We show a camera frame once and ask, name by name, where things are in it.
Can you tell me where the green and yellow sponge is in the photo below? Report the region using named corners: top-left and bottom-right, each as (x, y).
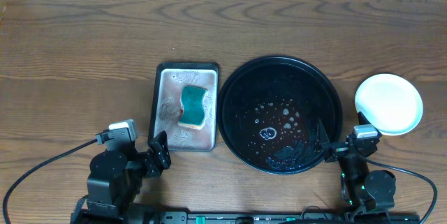
top-left (179, 86), bottom-right (207, 129)

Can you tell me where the mint green plate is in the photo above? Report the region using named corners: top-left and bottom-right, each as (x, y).
top-left (354, 73), bottom-right (423, 136)

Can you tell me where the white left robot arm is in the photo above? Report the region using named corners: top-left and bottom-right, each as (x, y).
top-left (71, 128), bottom-right (171, 223)

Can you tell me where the black rectangular water tray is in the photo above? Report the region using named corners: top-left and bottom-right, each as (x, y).
top-left (149, 62), bottom-right (219, 151)

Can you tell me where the round black tray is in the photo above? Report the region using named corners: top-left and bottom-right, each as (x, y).
top-left (217, 55), bottom-right (343, 174)

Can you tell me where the black right camera cable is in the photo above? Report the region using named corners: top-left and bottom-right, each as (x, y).
top-left (366, 157), bottom-right (439, 224)

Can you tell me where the black camera cable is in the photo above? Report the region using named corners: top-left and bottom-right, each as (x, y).
top-left (366, 157), bottom-right (439, 224)
top-left (2, 138), bottom-right (101, 224)

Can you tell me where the black left camera cable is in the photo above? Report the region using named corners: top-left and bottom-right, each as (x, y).
top-left (2, 138), bottom-right (101, 224)

